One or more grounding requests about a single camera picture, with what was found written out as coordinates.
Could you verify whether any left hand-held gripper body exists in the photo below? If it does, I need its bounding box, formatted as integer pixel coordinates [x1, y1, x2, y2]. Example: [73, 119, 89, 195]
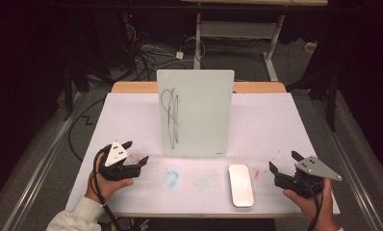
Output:
[96, 141, 142, 182]

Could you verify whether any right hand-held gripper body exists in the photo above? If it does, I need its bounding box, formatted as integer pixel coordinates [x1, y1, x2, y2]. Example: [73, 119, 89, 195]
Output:
[273, 155, 344, 199]

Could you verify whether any white board eraser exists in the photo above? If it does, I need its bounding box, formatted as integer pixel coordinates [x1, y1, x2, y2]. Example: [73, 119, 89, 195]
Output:
[228, 164, 255, 209]

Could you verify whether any small whiteboard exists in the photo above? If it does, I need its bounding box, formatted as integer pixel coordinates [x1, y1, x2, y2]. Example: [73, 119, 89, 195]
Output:
[156, 68, 236, 159]

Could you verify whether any person's left hand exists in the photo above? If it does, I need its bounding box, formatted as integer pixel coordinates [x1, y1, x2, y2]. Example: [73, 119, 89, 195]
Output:
[84, 152, 135, 204]

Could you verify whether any person's right hand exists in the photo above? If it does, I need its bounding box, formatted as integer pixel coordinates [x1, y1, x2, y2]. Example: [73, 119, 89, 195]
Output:
[282, 178, 340, 231]

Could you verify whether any white table cover sheet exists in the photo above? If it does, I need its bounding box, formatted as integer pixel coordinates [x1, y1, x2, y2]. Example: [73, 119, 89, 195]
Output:
[64, 91, 341, 216]

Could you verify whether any wooden table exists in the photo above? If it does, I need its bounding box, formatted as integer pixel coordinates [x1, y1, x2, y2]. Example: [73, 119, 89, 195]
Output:
[111, 81, 288, 219]

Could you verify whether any white power strip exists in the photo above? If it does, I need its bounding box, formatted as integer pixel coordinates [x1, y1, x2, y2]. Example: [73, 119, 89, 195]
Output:
[304, 41, 319, 55]

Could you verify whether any right hand-held gripper black cable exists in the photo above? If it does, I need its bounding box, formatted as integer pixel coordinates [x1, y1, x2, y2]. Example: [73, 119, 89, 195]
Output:
[296, 177, 323, 231]

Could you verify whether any hand-held gripper black cable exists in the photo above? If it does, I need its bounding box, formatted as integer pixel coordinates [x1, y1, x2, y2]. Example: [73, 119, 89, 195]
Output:
[92, 148, 120, 231]
[296, 177, 323, 231]

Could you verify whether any aluminium floor rail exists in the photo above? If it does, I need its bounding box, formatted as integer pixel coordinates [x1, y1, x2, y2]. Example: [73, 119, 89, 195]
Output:
[1, 91, 87, 231]
[309, 95, 383, 231]

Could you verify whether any left hand-held gripper black cable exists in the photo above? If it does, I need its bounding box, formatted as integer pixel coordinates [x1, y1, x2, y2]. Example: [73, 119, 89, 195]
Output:
[92, 148, 120, 231]

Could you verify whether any long black floor cable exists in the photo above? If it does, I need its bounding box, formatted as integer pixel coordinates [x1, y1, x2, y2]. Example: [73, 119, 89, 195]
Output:
[67, 97, 106, 163]

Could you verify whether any tangle of floor cables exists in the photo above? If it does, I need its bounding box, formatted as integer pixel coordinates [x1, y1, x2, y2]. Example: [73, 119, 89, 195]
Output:
[123, 23, 189, 82]

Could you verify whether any white metal desk frame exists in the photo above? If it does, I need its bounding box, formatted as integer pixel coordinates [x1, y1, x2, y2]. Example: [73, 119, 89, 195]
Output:
[192, 13, 286, 82]

